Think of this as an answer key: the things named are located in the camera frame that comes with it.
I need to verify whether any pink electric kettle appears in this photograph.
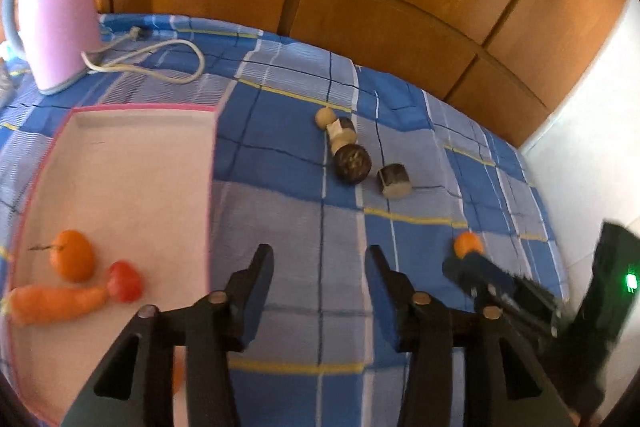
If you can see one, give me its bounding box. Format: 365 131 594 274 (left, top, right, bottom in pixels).
2 0 103 96

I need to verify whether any light wooden peg piece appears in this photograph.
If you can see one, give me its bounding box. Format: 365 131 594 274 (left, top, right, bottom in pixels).
327 117 358 155

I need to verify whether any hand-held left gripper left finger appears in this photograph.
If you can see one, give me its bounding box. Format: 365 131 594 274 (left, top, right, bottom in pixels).
60 243 275 427

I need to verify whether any large orange tangerine with stem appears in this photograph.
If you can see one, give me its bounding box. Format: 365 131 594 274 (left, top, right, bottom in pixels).
29 230 96 284

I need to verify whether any pink-rimmed white tray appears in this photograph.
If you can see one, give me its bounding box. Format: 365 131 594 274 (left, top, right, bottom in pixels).
6 104 226 427

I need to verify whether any white power cable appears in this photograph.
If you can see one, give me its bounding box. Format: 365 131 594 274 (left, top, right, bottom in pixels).
81 27 206 85

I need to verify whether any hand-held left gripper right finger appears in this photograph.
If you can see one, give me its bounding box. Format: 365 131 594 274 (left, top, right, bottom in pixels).
364 245 576 427

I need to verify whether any dark brown round ball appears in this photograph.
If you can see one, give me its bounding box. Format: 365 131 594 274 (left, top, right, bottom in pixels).
333 144 373 183

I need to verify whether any blue plaid blanket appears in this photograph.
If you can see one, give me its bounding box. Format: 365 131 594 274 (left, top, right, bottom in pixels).
0 13 571 427

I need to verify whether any small orange tangerine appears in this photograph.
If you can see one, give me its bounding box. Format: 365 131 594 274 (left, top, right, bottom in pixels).
453 232 485 259

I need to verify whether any red strawberry toy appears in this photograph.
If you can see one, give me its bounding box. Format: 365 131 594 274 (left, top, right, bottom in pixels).
106 261 144 304

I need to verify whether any dark bark wood cylinder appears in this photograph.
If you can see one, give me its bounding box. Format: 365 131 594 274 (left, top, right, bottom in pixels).
376 163 414 200

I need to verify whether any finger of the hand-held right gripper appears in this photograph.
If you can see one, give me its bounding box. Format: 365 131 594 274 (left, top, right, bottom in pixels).
442 257 560 339
462 251 567 320

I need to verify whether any orange carrot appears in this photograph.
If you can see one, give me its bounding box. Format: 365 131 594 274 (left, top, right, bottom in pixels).
2 285 108 327

